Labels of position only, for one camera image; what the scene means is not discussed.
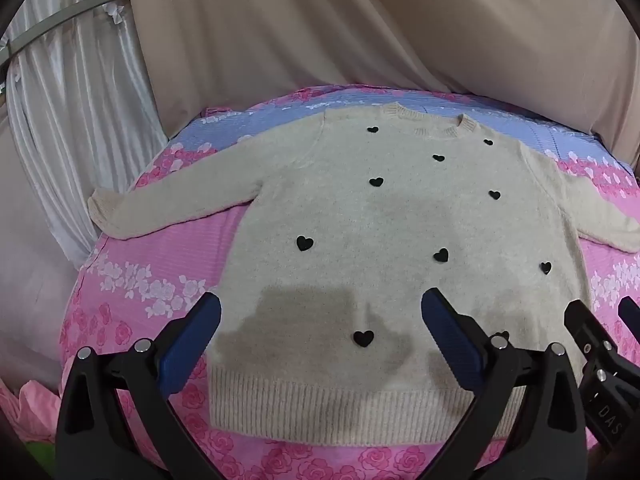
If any pink floral bed sheet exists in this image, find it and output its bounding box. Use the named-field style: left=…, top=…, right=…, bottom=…
left=59, top=84, right=640, bottom=480

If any beige curtain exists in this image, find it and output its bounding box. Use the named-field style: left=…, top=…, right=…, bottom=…
left=125, top=0, right=640, bottom=171

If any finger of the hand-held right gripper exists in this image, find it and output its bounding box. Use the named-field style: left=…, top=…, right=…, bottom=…
left=619, top=296, right=640, bottom=343
left=564, top=300, right=621, bottom=362

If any pink ruffled cloth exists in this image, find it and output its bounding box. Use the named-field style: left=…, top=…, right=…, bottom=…
left=0, top=380, right=63, bottom=446

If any beige sweater with black hearts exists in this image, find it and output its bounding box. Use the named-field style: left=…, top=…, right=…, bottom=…
left=87, top=101, right=640, bottom=447

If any white satin curtain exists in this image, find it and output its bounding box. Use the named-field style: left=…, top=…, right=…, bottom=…
left=2, top=0, right=168, bottom=271

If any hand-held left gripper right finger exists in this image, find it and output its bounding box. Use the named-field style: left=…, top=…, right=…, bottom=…
left=421, top=287, right=588, bottom=480

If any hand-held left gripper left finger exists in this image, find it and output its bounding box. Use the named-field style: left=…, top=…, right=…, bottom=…
left=56, top=291, right=223, bottom=480

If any green cloth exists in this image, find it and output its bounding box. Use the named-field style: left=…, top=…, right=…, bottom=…
left=25, top=442, right=58, bottom=480

